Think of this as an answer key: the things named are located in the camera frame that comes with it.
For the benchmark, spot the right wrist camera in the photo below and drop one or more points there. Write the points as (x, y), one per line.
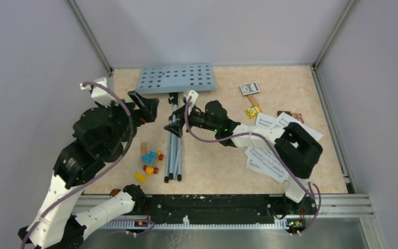
(190, 97)

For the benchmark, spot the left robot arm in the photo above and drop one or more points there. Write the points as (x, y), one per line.
(102, 135)

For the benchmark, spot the red owl toy block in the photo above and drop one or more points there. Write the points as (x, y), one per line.
(298, 116)

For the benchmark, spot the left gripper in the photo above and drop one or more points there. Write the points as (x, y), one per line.
(147, 111)

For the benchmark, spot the wooden block left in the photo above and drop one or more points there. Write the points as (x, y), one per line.
(143, 149)

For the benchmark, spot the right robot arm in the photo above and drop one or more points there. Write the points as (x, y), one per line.
(292, 145)

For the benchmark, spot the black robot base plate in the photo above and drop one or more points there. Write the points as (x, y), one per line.
(224, 209)

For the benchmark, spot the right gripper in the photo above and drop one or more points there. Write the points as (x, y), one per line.
(176, 128)

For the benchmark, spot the yellow printed toy block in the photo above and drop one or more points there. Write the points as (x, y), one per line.
(253, 111)

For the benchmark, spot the toy block car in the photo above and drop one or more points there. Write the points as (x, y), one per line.
(151, 161)

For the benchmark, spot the blue music stand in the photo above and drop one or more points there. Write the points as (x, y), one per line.
(174, 80)

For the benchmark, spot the playing card box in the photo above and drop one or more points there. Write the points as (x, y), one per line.
(249, 88)

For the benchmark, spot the dark brown block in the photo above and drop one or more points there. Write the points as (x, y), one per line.
(285, 112)

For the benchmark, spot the yellow toy brick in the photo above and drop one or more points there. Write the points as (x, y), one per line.
(140, 177)

